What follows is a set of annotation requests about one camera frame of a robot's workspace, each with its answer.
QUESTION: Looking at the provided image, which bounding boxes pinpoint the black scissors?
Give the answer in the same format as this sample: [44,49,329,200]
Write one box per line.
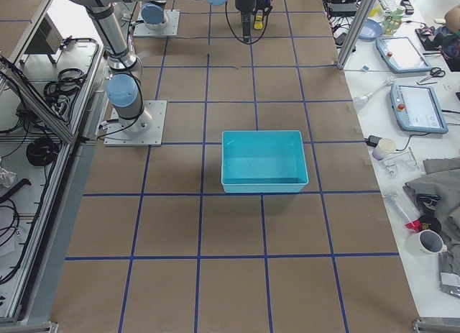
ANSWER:
[416,67,446,85]

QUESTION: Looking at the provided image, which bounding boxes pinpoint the lower teach pendant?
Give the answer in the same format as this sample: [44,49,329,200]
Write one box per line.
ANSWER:
[390,83,449,134]

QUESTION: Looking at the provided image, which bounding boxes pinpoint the grey cloth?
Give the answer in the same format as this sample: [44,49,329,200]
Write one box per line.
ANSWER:
[403,158,459,244]

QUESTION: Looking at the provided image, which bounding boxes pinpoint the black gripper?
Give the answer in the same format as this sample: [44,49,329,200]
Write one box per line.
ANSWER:
[234,0,272,42]

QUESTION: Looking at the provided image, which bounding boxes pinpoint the yellow toy beetle car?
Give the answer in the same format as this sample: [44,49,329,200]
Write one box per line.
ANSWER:
[254,10,265,30]

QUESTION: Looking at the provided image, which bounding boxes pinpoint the teach pendant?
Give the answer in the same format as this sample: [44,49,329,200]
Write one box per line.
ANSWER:
[375,37,432,73]
[390,83,449,134]

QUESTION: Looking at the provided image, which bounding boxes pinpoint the white paper cup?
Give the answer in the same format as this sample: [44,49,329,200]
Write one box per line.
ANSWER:
[372,138,396,160]

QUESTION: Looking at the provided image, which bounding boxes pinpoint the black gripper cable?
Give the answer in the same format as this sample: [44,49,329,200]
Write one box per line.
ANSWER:
[224,0,270,45]

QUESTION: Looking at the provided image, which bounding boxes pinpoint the turquoise plastic storage bin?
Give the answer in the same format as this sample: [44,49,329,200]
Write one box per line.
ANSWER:
[221,130,309,193]

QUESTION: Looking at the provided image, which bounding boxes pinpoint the silver foil pouch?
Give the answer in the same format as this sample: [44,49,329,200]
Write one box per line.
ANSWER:
[438,252,459,299]

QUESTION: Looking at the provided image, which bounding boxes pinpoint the blue plate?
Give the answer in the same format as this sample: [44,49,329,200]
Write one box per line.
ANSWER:
[359,19,382,41]

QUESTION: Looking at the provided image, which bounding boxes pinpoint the white mug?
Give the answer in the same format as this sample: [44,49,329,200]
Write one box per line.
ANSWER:
[405,229,447,256]

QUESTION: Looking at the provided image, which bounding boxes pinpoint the aluminium frame post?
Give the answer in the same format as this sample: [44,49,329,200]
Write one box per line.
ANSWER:
[336,0,376,70]

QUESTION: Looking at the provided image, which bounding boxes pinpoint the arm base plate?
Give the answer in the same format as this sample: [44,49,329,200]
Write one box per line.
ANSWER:
[134,6,180,38]
[103,100,167,147]

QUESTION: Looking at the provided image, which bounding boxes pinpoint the black coiled cable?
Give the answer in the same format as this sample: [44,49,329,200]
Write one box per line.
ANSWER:
[27,135,60,168]

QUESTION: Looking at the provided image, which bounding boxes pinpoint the upper teach pendant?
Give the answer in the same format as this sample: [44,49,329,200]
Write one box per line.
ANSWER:
[375,37,432,73]

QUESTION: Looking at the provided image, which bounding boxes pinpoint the grey control box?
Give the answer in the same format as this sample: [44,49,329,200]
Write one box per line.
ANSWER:
[20,14,64,64]

